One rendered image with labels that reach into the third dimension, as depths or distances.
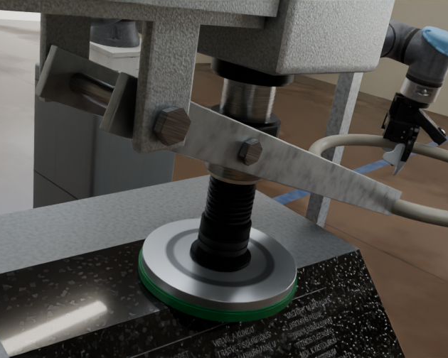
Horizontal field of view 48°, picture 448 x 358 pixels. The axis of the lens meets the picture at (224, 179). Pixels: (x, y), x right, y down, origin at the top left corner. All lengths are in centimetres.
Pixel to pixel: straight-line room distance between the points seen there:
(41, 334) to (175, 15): 36
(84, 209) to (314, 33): 49
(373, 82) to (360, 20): 723
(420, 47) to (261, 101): 78
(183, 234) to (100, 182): 110
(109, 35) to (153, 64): 145
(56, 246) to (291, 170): 34
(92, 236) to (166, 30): 43
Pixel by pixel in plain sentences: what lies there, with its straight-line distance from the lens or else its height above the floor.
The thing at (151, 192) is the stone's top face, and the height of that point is 86.
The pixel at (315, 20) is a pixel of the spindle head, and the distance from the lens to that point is 49.
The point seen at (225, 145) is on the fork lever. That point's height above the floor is 108.
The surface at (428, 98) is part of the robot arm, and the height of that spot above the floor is 104.
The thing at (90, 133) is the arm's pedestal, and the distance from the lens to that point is 174.
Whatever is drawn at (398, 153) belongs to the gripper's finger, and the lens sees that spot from 140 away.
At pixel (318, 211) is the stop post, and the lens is 264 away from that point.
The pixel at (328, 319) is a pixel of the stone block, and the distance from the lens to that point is 78.
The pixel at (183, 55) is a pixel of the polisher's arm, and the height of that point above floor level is 117.
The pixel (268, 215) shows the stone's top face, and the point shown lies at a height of 86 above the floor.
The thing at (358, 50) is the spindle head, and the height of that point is 119.
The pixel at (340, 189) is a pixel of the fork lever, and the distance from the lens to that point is 76.
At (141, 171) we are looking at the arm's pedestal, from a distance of 191.
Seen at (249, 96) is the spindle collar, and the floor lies 112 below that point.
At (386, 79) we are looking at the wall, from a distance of 771.
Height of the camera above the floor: 123
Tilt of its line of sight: 22 degrees down
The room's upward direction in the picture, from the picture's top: 9 degrees clockwise
